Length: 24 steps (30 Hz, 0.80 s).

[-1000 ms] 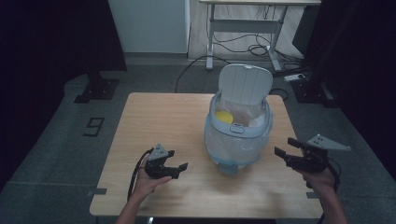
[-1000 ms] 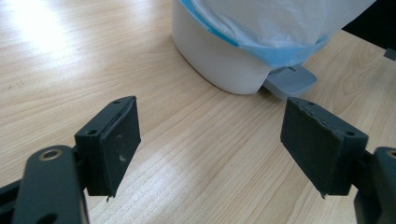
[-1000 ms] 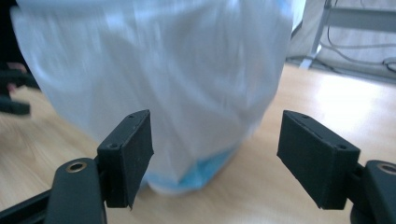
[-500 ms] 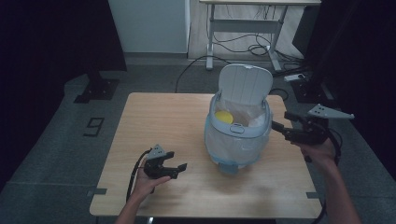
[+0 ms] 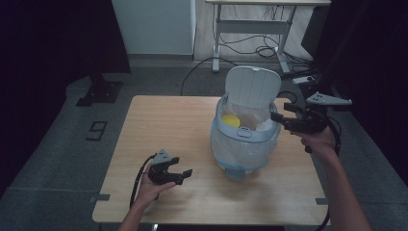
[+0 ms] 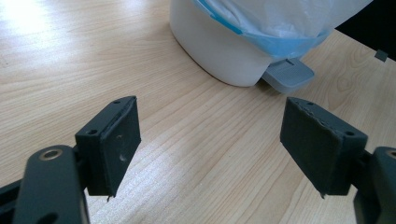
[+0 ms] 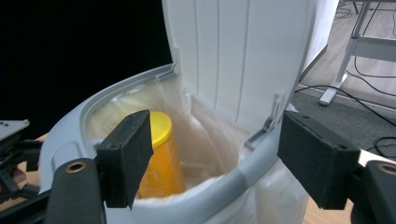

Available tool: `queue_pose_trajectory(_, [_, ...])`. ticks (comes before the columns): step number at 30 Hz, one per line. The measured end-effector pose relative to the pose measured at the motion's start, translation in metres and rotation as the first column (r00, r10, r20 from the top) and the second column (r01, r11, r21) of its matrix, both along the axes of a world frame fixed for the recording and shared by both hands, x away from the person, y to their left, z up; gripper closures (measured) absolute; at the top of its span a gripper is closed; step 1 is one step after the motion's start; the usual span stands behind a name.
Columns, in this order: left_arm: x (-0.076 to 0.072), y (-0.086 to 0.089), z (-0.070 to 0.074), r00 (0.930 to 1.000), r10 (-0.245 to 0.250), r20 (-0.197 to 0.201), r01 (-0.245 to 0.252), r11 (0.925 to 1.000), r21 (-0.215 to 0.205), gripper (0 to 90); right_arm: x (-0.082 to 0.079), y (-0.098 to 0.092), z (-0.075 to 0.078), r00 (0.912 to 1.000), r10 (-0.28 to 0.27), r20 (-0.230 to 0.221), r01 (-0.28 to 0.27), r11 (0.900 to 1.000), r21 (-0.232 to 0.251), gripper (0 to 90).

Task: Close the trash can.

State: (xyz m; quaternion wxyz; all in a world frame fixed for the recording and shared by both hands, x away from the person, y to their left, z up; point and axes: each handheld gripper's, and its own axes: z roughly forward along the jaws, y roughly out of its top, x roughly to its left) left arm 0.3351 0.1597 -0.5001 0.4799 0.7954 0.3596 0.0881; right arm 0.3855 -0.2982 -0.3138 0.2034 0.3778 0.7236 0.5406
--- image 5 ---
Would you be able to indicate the white metal frame desk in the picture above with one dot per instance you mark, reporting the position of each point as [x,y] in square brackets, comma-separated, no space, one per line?
[253,26]

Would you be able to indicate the dark curtain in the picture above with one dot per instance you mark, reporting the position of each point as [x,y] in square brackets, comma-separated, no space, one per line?
[375,64]
[48,48]

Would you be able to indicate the yellow lidded orange can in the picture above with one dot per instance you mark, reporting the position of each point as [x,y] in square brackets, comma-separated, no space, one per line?
[231,120]

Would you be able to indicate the grey tape strip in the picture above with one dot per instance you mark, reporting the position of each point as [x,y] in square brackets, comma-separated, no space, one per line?
[321,201]
[102,197]

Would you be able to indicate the grey white lidded trash bin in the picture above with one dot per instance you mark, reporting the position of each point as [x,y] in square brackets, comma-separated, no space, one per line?
[251,86]

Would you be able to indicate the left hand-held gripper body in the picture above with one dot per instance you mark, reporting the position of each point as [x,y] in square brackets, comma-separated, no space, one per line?
[158,174]

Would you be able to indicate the person's left hand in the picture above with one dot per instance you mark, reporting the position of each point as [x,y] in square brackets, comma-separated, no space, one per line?
[149,192]

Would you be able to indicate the person's right hand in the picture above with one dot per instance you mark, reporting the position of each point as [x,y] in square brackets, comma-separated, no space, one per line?
[320,142]

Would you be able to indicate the white cabinet panel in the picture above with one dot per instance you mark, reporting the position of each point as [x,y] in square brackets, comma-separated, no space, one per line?
[154,29]

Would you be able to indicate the white power strip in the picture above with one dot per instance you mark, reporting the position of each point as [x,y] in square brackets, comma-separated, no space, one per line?
[303,79]

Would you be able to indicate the clear plastic bin liner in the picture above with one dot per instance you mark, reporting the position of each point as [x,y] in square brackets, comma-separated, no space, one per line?
[240,154]

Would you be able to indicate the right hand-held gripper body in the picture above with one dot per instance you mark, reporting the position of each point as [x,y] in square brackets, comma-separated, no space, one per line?
[311,123]

